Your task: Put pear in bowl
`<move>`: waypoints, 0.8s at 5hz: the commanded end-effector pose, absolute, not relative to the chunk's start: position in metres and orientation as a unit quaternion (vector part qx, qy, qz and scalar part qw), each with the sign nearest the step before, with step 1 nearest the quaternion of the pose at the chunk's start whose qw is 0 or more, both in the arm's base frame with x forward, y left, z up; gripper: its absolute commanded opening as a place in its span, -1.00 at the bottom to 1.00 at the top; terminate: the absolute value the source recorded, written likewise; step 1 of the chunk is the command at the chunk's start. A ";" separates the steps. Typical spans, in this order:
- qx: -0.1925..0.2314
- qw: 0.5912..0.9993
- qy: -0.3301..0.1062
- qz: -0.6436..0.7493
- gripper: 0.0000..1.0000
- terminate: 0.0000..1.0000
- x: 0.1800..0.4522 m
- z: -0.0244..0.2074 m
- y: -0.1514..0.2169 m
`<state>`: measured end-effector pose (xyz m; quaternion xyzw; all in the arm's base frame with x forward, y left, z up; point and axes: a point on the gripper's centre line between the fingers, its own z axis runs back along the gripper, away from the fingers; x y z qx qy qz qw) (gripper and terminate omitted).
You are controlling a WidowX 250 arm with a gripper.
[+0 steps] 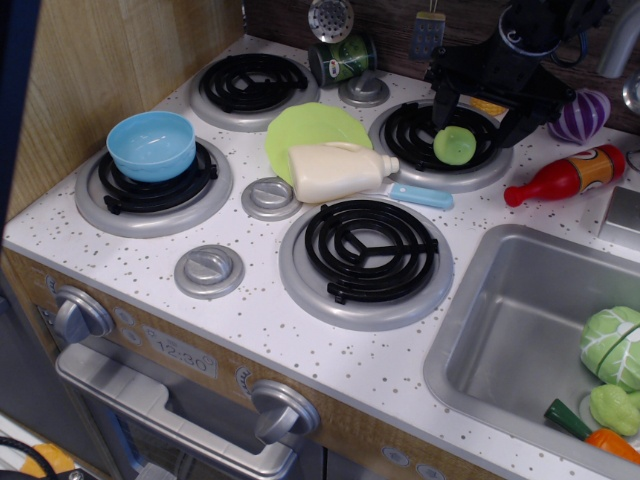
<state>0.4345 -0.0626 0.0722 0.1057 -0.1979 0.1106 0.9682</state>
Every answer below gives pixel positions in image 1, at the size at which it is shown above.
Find purple striped toy onion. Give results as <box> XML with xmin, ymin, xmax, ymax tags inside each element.
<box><xmin>547</xmin><ymin>88</ymin><xmax>611</xmax><ymax>145</ymax></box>

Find front left stove burner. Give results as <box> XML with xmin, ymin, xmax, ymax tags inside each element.
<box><xmin>75</xmin><ymin>140</ymin><xmax>233</xmax><ymax>239</ymax></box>

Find left silver oven dial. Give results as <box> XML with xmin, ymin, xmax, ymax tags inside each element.
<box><xmin>53</xmin><ymin>285</ymin><xmax>115</xmax><ymax>344</ymax></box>

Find silver stovetop knob front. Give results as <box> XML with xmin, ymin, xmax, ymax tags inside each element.
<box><xmin>174</xmin><ymin>245</ymin><xmax>245</xmax><ymax>300</ymax></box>

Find yellow toy corn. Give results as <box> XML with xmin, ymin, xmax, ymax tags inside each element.
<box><xmin>469</xmin><ymin>97</ymin><xmax>508</xmax><ymax>117</ymax></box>

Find hanging silver strainer ladle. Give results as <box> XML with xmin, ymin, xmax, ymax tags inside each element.
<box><xmin>308</xmin><ymin>0</ymin><xmax>355</xmax><ymax>44</ymax></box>

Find blue handled toy knife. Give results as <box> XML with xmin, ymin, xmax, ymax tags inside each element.
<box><xmin>367</xmin><ymin>182</ymin><xmax>454</xmax><ymax>210</ymax></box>

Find silver toy faucet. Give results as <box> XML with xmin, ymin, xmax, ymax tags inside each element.
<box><xmin>597</xmin><ymin>1</ymin><xmax>639</xmax><ymax>115</ymax></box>

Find light blue plastic bowl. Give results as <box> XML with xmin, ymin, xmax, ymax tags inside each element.
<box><xmin>106</xmin><ymin>111</ymin><xmax>196</xmax><ymax>182</ymax></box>

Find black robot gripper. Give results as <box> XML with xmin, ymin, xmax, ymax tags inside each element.
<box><xmin>425</xmin><ymin>9</ymin><xmax>575</xmax><ymax>148</ymax></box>

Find cream toy milk jug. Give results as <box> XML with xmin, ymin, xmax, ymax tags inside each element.
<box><xmin>288</xmin><ymin>142</ymin><xmax>400</xmax><ymax>204</ymax></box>

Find black cable on floor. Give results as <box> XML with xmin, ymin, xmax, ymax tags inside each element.
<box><xmin>0</xmin><ymin>435</ymin><xmax>56</xmax><ymax>480</ymax></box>

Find silver oven door handle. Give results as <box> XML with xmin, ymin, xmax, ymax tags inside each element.
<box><xmin>56</xmin><ymin>345</ymin><xmax>297</xmax><ymax>479</ymax></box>

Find silver toy sink basin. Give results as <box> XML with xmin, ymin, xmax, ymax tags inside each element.
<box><xmin>424</xmin><ymin>225</ymin><xmax>639</xmax><ymax>479</ymax></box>

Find hanging silver slotted spatula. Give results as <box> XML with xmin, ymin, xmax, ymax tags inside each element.
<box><xmin>409</xmin><ymin>0</ymin><xmax>446</xmax><ymax>61</ymax></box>

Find front right stove burner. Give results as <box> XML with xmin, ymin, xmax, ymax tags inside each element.
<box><xmin>279</xmin><ymin>198</ymin><xmax>454</xmax><ymax>331</ymax></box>

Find silver stovetop knob middle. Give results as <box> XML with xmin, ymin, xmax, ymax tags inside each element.
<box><xmin>241</xmin><ymin>177</ymin><xmax>302</xmax><ymax>222</ymax></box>

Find right silver oven dial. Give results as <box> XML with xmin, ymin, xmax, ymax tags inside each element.
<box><xmin>251</xmin><ymin>380</ymin><xmax>321</xmax><ymax>445</ymax></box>

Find silver oven dial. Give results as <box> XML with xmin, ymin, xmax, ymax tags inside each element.
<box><xmin>251</xmin><ymin>380</ymin><xmax>321</xmax><ymax>445</ymax></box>
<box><xmin>53</xmin><ymin>285</ymin><xmax>115</xmax><ymax>344</ymax></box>

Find yellow object on floor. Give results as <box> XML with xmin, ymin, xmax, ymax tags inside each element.
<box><xmin>20</xmin><ymin>444</ymin><xmax>76</xmax><ymax>478</ymax></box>

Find small green toy vegetable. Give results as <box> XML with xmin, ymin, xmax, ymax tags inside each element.
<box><xmin>589</xmin><ymin>384</ymin><xmax>639</xmax><ymax>437</ymax></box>

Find light green plastic plate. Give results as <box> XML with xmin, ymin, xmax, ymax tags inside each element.
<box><xmin>265</xmin><ymin>102</ymin><xmax>372</xmax><ymax>185</ymax></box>

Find back left stove burner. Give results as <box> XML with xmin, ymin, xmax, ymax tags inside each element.
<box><xmin>190</xmin><ymin>53</ymin><xmax>320</xmax><ymax>133</ymax></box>

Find orange toy carrot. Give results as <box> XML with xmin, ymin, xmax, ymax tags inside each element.
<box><xmin>544</xmin><ymin>399</ymin><xmax>639</xmax><ymax>464</ymax></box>

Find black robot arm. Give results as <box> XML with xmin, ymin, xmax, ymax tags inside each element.
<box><xmin>425</xmin><ymin>1</ymin><xmax>611</xmax><ymax>147</ymax></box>

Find red toy ketchup bottle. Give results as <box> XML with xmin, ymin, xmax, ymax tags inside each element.
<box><xmin>503</xmin><ymin>144</ymin><xmax>626</xmax><ymax>207</ymax></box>

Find silver stovetop knob back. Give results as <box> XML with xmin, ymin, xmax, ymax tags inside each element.
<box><xmin>338</xmin><ymin>70</ymin><xmax>390</xmax><ymax>108</ymax></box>

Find green toy food can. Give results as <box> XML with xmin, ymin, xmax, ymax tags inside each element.
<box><xmin>307</xmin><ymin>33</ymin><xmax>377</xmax><ymax>88</ymax></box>

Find green toy cabbage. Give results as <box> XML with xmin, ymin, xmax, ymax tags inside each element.
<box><xmin>580</xmin><ymin>306</ymin><xmax>639</xmax><ymax>393</ymax></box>

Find back right stove burner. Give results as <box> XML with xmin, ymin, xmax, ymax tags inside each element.
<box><xmin>369</xmin><ymin>100</ymin><xmax>513</xmax><ymax>194</ymax></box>

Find silver stovetop knob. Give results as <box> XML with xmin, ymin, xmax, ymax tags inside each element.
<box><xmin>174</xmin><ymin>245</ymin><xmax>245</xmax><ymax>300</ymax></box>
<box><xmin>241</xmin><ymin>177</ymin><xmax>302</xmax><ymax>222</ymax></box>
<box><xmin>338</xmin><ymin>70</ymin><xmax>390</xmax><ymax>108</ymax></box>

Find stove burner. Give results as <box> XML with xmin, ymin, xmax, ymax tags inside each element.
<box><xmin>279</xmin><ymin>198</ymin><xmax>454</xmax><ymax>331</ymax></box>
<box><xmin>75</xmin><ymin>140</ymin><xmax>233</xmax><ymax>239</ymax></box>
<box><xmin>190</xmin><ymin>53</ymin><xmax>320</xmax><ymax>133</ymax></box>
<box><xmin>369</xmin><ymin>100</ymin><xmax>513</xmax><ymax>194</ymax></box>

